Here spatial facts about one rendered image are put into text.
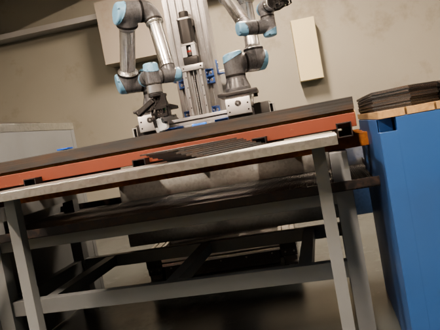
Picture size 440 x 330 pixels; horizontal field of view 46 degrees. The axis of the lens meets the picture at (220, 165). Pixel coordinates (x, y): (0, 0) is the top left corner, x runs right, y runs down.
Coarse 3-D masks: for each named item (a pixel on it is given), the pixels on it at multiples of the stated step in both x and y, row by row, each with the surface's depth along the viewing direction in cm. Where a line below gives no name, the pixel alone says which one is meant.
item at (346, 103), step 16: (272, 112) 181; (288, 112) 180; (304, 112) 179; (320, 112) 178; (192, 128) 187; (208, 128) 186; (224, 128) 185; (240, 128) 183; (112, 144) 193; (128, 144) 192; (144, 144) 191; (16, 160) 201; (32, 160) 200; (48, 160) 199; (64, 160) 198
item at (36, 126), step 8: (0, 128) 244; (8, 128) 250; (16, 128) 257; (24, 128) 264; (32, 128) 271; (40, 128) 279; (48, 128) 287; (56, 128) 296; (64, 128) 305; (72, 128) 314
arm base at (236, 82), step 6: (228, 78) 293; (234, 78) 290; (240, 78) 291; (246, 78) 294; (228, 84) 293; (234, 84) 290; (240, 84) 289; (246, 84) 292; (228, 90) 292; (234, 90) 289
